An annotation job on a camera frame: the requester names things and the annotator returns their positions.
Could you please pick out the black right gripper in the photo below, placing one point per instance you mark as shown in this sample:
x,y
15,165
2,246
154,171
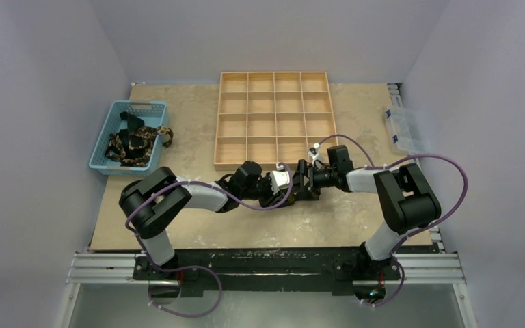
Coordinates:
x,y
302,176

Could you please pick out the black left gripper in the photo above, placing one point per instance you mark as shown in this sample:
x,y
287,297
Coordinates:
x,y
271,198

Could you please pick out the wooden compartment tray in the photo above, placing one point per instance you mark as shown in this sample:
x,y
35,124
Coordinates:
x,y
269,117

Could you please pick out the blue floral tie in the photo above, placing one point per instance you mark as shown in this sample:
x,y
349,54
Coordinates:
x,y
292,198

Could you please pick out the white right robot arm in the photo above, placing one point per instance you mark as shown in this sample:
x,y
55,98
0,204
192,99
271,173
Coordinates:
x,y
407,200

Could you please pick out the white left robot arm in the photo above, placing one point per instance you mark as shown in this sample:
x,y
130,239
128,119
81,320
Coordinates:
x,y
151,204

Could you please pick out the clear plastic box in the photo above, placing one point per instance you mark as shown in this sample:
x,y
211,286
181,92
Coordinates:
x,y
403,129

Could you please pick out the leopard print tie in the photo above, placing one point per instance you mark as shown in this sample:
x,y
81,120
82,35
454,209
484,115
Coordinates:
x,y
134,149

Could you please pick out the blue plastic basket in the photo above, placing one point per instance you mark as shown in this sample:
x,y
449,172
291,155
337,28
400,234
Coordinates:
x,y
153,113

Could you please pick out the black tie in basket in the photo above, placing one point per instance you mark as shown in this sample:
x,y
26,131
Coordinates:
x,y
130,136

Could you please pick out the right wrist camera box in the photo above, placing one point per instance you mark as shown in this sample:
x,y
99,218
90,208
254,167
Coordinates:
x,y
314,153

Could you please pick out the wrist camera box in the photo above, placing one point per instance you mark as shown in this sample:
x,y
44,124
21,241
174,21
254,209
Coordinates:
x,y
280,178
314,153

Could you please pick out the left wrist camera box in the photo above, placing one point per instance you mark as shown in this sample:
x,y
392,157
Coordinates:
x,y
280,178

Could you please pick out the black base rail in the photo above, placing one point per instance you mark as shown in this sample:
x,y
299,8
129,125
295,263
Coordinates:
x,y
340,271

